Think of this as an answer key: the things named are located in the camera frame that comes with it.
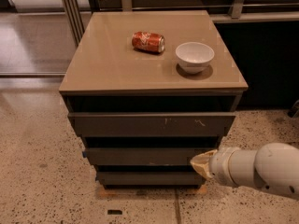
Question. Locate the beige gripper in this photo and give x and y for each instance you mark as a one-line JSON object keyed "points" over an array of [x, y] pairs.
{"points": [[220, 164]]}

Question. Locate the grey drawer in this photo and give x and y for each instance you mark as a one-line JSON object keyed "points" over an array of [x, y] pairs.
{"points": [[177, 124], [150, 178], [173, 156]]}

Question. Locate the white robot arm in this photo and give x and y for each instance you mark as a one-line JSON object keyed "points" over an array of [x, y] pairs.
{"points": [[272, 168]]}

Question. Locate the grey drawer cabinet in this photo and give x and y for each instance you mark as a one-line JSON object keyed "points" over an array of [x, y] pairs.
{"points": [[108, 75]]}

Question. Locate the grey bottom drawer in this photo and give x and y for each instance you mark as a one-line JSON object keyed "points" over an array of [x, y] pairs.
{"points": [[150, 178]]}

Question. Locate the grey top drawer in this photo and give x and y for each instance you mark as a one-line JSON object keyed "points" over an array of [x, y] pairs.
{"points": [[177, 124]]}

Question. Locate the white bowl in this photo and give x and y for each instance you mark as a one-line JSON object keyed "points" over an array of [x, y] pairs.
{"points": [[194, 57]]}

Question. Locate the red soda can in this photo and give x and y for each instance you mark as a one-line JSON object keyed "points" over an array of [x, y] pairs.
{"points": [[147, 41]]}

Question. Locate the metal railing frame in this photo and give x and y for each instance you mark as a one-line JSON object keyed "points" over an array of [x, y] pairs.
{"points": [[222, 11]]}

